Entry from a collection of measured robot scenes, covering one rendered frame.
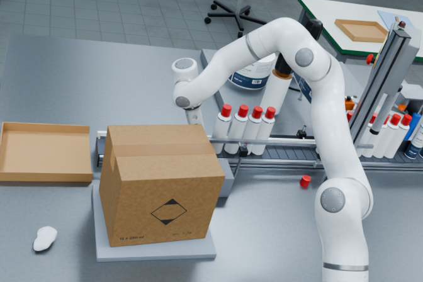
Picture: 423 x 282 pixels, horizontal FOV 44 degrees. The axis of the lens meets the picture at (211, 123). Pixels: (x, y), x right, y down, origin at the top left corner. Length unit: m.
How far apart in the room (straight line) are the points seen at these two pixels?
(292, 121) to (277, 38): 0.75
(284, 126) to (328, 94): 0.72
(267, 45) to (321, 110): 0.28
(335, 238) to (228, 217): 0.49
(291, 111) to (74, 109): 0.93
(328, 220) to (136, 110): 1.05
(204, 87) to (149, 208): 0.41
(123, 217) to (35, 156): 0.50
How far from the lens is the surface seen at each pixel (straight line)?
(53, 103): 2.14
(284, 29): 1.57
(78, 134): 1.98
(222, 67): 1.64
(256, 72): 2.34
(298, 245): 1.80
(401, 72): 1.80
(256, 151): 1.98
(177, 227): 1.59
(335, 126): 1.46
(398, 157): 2.35
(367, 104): 1.83
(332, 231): 1.41
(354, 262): 1.43
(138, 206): 1.48
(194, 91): 1.63
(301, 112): 2.35
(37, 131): 1.98
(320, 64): 1.45
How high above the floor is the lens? 2.07
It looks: 35 degrees down
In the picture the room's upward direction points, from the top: 16 degrees clockwise
